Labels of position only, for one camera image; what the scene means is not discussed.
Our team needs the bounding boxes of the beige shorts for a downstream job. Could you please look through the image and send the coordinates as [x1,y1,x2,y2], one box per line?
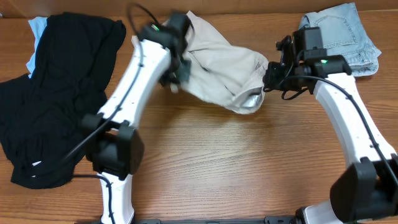
[170,11,268,114]

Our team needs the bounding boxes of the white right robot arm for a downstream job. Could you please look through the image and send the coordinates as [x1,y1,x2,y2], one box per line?
[263,27,397,224]

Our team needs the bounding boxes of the folded light blue jeans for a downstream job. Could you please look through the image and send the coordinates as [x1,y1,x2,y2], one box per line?
[299,2,381,77]

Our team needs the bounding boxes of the light blue garment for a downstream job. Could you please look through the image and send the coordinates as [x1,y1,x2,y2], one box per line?
[26,17,47,78]

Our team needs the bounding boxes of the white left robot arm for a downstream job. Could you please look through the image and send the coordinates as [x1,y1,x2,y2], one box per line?
[81,12,193,223]

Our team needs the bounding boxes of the black garment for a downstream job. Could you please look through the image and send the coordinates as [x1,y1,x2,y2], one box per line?
[1,12,126,189]

